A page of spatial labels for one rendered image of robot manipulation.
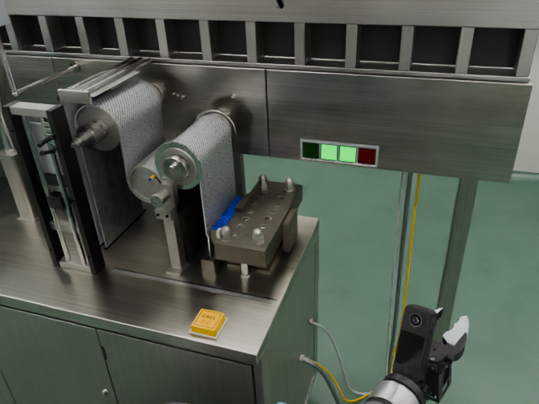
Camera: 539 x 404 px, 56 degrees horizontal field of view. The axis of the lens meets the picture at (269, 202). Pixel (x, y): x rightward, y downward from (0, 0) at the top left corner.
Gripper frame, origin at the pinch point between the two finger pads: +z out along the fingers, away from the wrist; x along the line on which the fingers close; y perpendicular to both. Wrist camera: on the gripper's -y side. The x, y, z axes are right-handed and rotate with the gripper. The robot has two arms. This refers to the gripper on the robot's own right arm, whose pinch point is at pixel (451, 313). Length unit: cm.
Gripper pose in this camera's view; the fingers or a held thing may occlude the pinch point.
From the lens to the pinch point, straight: 97.4
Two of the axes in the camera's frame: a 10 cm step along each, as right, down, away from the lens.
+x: 7.6, 1.8, -6.2
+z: 6.3, -4.2, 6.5
